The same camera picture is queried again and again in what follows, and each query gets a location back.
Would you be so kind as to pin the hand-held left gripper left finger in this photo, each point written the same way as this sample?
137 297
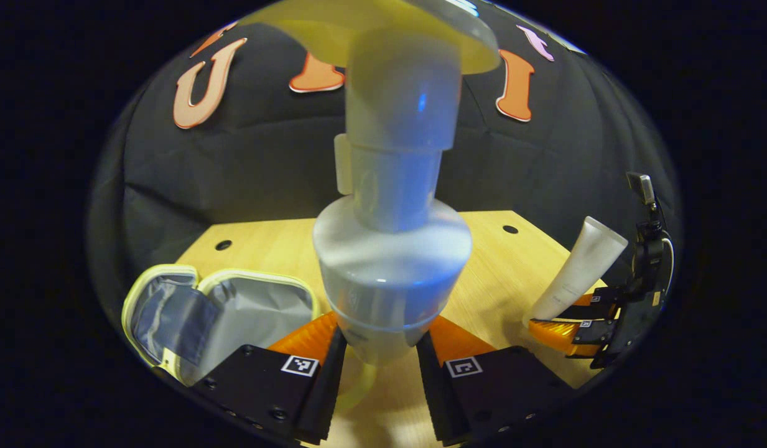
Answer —
330 386

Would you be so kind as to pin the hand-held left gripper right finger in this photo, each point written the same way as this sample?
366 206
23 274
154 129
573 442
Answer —
433 386

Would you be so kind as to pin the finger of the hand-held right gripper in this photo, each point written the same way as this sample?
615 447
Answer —
601 305
598 333

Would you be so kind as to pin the white squeeze tube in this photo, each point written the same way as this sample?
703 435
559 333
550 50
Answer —
576 274

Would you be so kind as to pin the pale yellow suitcase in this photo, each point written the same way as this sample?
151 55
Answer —
252 311

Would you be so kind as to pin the white pump bottle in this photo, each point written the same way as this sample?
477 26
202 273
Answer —
392 261

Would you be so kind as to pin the black backdrop cloth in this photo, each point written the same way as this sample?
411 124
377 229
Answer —
246 168

